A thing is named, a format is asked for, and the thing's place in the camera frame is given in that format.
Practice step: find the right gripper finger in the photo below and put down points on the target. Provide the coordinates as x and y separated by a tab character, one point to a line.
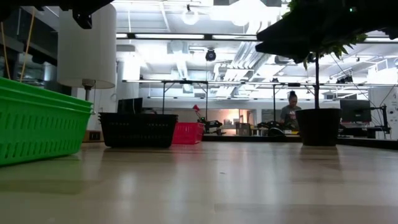
286	32
289	51

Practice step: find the green plastic slotted basket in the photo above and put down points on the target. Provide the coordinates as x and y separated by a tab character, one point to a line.
37	133
46	91

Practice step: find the black plastic slotted basket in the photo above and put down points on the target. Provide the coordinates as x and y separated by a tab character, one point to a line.
138	115
136	133

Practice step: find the small background robot arm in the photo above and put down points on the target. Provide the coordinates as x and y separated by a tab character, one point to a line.
211	124

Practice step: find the white shade table lamp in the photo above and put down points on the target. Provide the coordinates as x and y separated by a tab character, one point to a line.
87	46

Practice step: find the person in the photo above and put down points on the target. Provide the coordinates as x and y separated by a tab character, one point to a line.
290	112

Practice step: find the round black ceiling device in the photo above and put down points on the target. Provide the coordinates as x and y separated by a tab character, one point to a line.
210	55

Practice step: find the potted green plant black pot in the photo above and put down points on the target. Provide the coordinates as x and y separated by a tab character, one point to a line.
318	127

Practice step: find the black computer monitor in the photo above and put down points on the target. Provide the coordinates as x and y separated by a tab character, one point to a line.
355	110
130	105

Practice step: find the red plastic slotted basket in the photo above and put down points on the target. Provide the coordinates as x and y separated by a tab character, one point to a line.
189	133

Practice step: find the black table edge frame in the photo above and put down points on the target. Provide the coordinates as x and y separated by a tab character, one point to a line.
248	138

